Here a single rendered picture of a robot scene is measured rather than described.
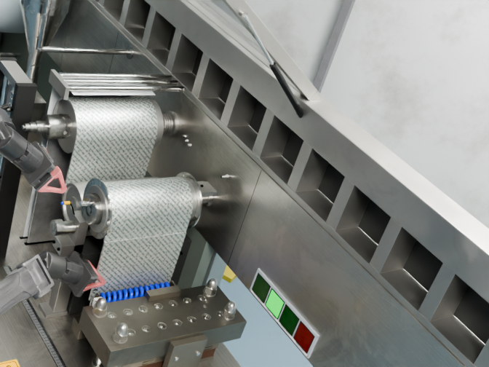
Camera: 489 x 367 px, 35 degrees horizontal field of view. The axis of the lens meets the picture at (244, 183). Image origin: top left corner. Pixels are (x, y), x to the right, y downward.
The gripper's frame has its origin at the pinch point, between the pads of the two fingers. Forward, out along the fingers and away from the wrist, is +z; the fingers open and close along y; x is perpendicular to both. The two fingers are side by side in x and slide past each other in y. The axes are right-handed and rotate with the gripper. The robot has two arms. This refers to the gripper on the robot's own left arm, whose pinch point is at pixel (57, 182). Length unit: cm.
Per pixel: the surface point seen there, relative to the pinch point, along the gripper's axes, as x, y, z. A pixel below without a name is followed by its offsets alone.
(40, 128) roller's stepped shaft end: 3.3, -23.3, 3.5
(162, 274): -0.2, 6.7, 42.2
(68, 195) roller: -3.9, -15.3, 19.3
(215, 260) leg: 10, -7, 71
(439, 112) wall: 127, -69, 189
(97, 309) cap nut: -15.2, 14.1, 25.9
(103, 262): -7.0, 6.8, 23.1
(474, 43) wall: 155, -69, 166
